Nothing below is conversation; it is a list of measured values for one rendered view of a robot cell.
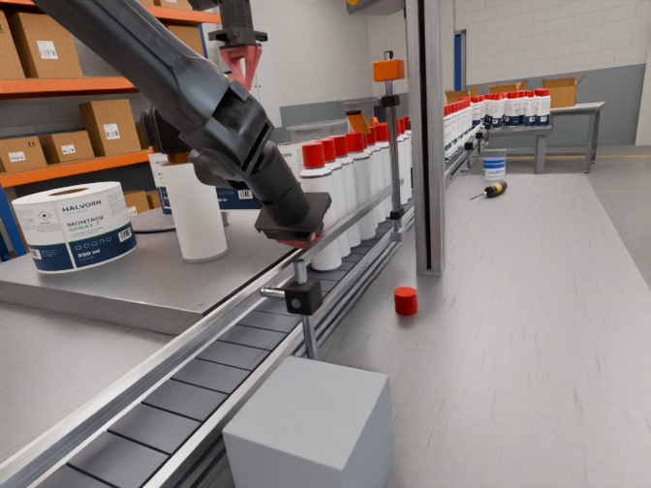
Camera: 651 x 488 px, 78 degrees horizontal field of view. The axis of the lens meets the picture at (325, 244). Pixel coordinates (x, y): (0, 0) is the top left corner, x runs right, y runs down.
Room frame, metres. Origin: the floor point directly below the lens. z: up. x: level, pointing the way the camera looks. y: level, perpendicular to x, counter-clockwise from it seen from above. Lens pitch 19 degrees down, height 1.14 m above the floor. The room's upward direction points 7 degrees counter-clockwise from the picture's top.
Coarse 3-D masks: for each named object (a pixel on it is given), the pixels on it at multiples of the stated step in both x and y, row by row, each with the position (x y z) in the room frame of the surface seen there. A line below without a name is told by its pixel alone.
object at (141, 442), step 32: (384, 224) 0.84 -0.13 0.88; (352, 256) 0.67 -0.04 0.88; (256, 320) 0.47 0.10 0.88; (288, 320) 0.46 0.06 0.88; (224, 352) 0.40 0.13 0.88; (256, 352) 0.40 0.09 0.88; (160, 384) 0.36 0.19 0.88; (192, 384) 0.35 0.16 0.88; (224, 384) 0.35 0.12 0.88; (128, 416) 0.31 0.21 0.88; (160, 416) 0.31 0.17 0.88; (192, 416) 0.30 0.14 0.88; (96, 448) 0.28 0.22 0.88; (128, 448) 0.27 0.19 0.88; (160, 448) 0.27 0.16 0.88; (64, 480) 0.25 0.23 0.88; (96, 480) 0.25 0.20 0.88; (128, 480) 0.24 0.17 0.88
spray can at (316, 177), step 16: (304, 144) 0.62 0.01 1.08; (320, 144) 0.62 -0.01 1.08; (304, 160) 0.62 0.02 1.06; (320, 160) 0.62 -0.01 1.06; (304, 176) 0.61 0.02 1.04; (320, 176) 0.60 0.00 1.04; (304, 192) 0.61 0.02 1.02; (336, 240) 0.61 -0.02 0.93; (320, 256) 0.60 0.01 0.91; (336, 256) 0.61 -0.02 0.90; (320, 272) 0.61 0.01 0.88
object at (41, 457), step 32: (384, 192) 0.78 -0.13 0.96; (352, 224) 0.63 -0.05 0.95; (256, 288) 0.39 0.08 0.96; (224, 320) 0.34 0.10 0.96; (160, 352) 0.29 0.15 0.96; (192, 352) 0.30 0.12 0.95; (128, 384) 0.25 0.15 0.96; (96, 416) 0.22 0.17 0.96; (32, 448) 0.20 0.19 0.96; (64, 448) 0.20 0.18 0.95; (0, 480) 0.17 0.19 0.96; (32, 480) 0.18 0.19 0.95
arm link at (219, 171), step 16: (272, 128) 0.49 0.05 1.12; (208, 144) 0.43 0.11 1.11; (256, 144) 0.48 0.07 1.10; (192, 160) 0.53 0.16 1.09; (208, 160) 0.43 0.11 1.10; (224, 160) 0.43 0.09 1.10; (256, 160) 0.47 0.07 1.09; (208, 176) 0.52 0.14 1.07; (224, 176) 0.46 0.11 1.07; (240, 176) 0.45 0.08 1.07
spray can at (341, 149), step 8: (336, 136) 0.73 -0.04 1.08; (344, 136) 0.71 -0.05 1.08; (336, 144) 0.71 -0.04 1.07; (344, 144) 0.71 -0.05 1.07; (336, 152) 0.71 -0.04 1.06; (344, 152) 0.71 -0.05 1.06; (336, 160) 0.70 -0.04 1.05; (344, 160) 0.70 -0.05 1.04; (352, 160) 0.71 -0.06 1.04; (344, 168) 0.70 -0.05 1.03; (352, 168) 0.71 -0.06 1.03; (344, 176) 0.70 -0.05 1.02; (352, 176) 0.71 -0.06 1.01; (344, 184) 0.70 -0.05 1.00; (352, 184) 0.70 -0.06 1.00; (352, 192) 0.70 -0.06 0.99; (352, 200) 0.70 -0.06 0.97; (352, 208) 0.70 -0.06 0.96; (352, 232) 0.70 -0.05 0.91; (352, 240) 0.70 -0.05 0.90; (352, 248) 0.70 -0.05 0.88
